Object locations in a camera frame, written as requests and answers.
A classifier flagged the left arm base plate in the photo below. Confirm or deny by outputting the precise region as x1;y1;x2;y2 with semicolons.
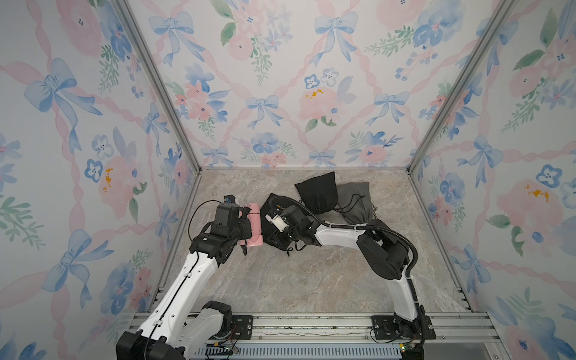
209;315;254;342

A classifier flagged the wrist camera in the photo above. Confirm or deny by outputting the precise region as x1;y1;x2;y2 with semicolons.
265;208;289;233
223;194;237;205

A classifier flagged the black pouch with gold logo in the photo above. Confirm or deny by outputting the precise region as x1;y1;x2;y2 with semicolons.
259;193;298;257

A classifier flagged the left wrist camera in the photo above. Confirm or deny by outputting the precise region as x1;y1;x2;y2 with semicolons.
223;194;237;205

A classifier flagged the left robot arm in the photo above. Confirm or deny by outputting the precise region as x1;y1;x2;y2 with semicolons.
115;201;253;359

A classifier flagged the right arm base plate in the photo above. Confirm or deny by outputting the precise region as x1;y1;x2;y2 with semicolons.
370;315;437;341

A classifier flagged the grey drawstring pouch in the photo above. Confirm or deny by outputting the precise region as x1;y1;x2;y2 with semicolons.
334;182;377;224

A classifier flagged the aluminium front rail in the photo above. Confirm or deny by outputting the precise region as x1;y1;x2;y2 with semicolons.
118;312;496;360

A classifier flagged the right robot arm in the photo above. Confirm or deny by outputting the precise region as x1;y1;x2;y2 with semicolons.
266;205;425;340

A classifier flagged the black corrugated cable conduit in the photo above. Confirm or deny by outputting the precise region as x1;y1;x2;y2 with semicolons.
265;193;426;352

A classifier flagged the plain black pouch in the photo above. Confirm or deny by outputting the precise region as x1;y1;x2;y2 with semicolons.
295;172;338;215

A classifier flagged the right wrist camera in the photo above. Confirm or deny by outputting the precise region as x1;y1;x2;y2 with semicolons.
265;208;289;233

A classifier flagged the pink hair dryer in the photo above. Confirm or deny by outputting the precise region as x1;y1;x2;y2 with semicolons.
240;203;263;256

